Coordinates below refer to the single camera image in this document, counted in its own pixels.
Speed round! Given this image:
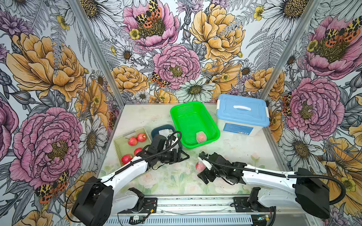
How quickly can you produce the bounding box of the blue lidded storage box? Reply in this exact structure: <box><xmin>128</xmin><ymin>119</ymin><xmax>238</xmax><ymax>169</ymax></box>
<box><xmin>216</xmin><ymin>94</ymin><xmax>270</xmax><ymax>136</ymax></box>

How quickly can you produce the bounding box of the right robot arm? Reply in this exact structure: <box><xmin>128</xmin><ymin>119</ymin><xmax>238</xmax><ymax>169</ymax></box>
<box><xmin>198</xmin><ymin>152</ymin><xmax>347</xmax><ymax>219</ymax></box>

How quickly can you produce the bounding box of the bright green plastic basket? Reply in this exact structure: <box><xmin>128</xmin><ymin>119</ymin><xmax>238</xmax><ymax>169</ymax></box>
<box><xmin>170</xmin><ymin>101</ymin><xmax>220</xmax><ymax>149</ymax></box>

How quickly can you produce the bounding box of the dark teal plastic tub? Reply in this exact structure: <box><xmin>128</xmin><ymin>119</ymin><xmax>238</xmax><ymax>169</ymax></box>
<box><xmin>151</xmin><ymin>124</ymin><xmax>175</xmax><ymax>141</ymax></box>

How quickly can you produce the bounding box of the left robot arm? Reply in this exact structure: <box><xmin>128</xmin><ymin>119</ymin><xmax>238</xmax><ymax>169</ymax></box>
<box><xmin>71</xmin><ymin>131</ymin><xmax>189</xmax><ymax>226</ymax></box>

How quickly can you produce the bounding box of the bare red apple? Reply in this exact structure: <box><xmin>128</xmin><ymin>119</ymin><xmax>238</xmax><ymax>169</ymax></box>
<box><xmin>128</xmin><ymin>137</ymin><xmax>138</xmax><ymax>146</ymax></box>
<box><xmin>134</xmin><ymin>148</ymin><xmax>143</xmax><ymax>156</ymax></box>
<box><xmin>137</xmin><ymin>133</ymin><xmax>147</xmax><ymax>142</ymax></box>
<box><xmin>121</xmin><ymin>154</ymin><xmax>133</xmax><ymax>165</ymax></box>

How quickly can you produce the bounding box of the netted apple in basket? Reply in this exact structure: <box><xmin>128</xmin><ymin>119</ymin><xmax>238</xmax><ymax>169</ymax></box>
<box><xmin>196</xmin><ymin>131</ymin><xmax>207</xmax><ymax>144</ymax></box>

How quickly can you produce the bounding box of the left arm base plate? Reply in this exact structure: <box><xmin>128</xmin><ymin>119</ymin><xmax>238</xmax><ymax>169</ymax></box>
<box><xmin>120</xmin><ymin>197</ymin><xmax>158</xmax><ymax>214</ymax></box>

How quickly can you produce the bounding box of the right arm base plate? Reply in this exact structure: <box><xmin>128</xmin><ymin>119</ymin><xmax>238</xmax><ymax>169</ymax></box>
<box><xmin>230</xmin><ymin>196</ymin><xmax>270</xmax><ymax>213</ymax></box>

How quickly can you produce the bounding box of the aluminium front rail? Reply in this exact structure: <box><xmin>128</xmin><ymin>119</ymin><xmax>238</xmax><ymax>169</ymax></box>
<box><xmin>103</xmin><ymin>195</ymin><xmax>321</xmax><ymax>226</ymax></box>

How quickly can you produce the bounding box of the pale green perforated basket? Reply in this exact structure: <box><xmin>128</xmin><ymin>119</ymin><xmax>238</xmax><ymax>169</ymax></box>
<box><xmin>113</xmin><ymin>128</ymin><xmax>151</xmax><ymax>166</ymax></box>

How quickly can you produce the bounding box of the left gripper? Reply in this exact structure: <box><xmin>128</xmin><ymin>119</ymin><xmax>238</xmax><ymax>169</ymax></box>
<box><xmin>157</xmin><ymin>149</ymin><xmax>189</xmax><ymax>165</ymax></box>

